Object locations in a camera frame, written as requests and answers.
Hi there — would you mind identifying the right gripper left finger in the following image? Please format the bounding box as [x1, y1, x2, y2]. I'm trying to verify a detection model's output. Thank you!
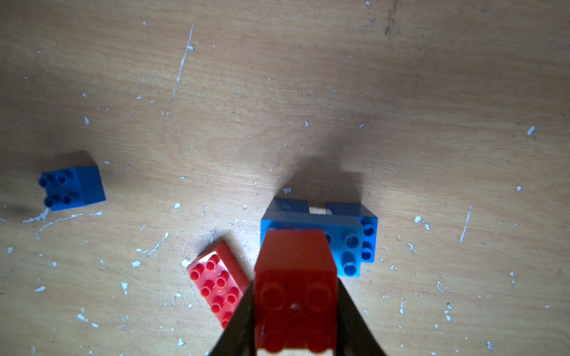
[209, 284, 256, 356]

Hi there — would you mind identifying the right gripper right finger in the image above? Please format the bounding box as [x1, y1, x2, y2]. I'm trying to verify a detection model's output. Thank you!
[335, 280, 387, 356]

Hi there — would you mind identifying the red 2x4 brick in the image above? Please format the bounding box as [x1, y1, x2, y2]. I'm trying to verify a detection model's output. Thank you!
[186, 240, 249, 329]

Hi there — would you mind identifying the red 2x2 brick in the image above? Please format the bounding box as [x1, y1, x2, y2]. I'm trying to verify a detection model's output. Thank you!
[254, 230, 338, 352]

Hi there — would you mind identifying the light blue 2x4 brick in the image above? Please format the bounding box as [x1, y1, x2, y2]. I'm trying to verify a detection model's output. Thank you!
[260, 211, 364, 278]

